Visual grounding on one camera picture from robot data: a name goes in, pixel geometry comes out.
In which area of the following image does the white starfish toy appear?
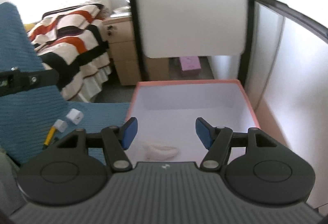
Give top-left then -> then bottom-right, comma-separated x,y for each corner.
140,141 -> 180,161

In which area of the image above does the yellow handled screwdriver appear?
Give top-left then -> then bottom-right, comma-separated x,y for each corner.
42,125 -> 58,150

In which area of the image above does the wooden drawer cabinet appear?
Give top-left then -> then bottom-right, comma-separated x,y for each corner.
102,12 -> 143,86

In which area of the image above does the white dish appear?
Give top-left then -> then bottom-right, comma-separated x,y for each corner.
113,6 -> 133,16

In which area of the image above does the grey partition rail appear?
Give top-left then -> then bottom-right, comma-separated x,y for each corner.
254,0 -> 328,40

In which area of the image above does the pink cardboard box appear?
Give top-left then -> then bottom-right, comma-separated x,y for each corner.
125,80 -> 261,163

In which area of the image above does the white chair with black frame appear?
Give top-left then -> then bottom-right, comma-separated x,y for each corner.
125,0 -> 257,86

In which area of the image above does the striped orange black blanket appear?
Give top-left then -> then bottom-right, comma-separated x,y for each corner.
27,3 -> 114,103

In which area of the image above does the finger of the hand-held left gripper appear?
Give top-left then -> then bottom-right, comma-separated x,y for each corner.
28,71 -> 60,91

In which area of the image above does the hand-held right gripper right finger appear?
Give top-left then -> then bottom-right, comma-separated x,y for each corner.
195,117 -> 279,170

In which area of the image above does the brown cardboard box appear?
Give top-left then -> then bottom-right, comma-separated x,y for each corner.
143,56 -> 170,81

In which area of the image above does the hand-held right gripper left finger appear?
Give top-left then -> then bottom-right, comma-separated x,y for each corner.
52,117 -> 139,172

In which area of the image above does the white cube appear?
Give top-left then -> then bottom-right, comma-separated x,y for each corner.
66,109 -> 84,125
53,119 -> 68,133

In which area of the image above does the blue knitted blanket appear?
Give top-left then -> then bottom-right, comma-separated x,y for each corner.
0,2 -> 132,166

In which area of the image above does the small pink floor box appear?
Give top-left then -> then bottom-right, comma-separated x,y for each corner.
179,56 -> 202,77

